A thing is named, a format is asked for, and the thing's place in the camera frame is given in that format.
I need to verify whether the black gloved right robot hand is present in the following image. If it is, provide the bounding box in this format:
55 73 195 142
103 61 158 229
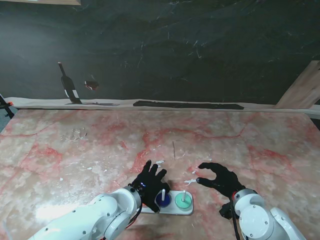
196 162 246 200

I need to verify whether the leaning wooden plank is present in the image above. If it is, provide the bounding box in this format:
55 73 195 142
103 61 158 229
273 60 320 110

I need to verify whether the red black left arm cable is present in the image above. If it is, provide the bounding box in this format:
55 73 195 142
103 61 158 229
124 202 143 230

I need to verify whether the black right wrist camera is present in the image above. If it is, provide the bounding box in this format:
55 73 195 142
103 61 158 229
219 202 235 220

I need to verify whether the black tripod stand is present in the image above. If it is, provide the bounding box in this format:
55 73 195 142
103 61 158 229
0 93 15 120

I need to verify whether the medium blue ring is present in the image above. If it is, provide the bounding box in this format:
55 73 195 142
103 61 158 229
154 191 173 208

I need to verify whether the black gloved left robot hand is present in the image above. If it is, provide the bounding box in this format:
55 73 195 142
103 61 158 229
131 159 171 214

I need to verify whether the red black right arm cable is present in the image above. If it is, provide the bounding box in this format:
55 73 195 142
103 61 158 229
231 194 243 240

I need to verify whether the large green ring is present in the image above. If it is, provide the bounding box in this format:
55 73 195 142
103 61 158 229
174 191 193 209

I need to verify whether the red black arm cable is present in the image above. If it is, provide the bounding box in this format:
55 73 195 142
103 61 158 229
231 194 243 240
124 202 143 230

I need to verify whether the white Hanoi tower base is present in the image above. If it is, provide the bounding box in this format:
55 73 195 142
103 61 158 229
139 189 194 216

